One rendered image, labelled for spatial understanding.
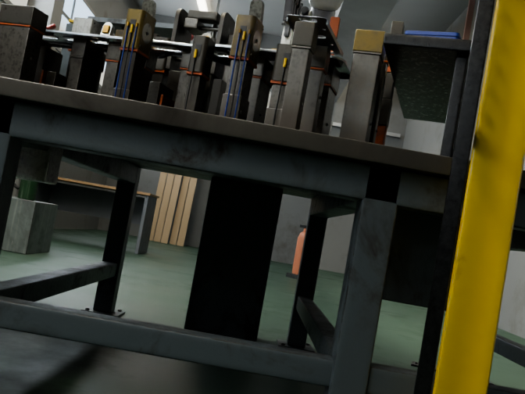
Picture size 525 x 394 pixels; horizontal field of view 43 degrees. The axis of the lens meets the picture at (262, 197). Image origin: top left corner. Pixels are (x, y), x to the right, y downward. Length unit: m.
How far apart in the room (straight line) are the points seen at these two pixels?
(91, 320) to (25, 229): 3.71
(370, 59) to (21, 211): 3.76
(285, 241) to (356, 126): 9.90
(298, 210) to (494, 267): 10.36
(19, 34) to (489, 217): 1.50
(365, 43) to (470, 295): 0.78
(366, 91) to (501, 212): 0.59
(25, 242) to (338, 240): 7.45
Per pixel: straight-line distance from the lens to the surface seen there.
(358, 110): 1.80
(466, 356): 1.39
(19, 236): 5.20
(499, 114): 1.42
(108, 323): 1.49
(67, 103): 1.47
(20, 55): 2.20
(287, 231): 11.66
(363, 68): 1.83
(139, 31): 2.00
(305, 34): 1.63
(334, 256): 11.73
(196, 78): 1.91
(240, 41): 1.84
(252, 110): 1.98
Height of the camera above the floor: 0.47
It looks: 3 degrees up
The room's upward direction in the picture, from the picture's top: 10 degrees clockwise
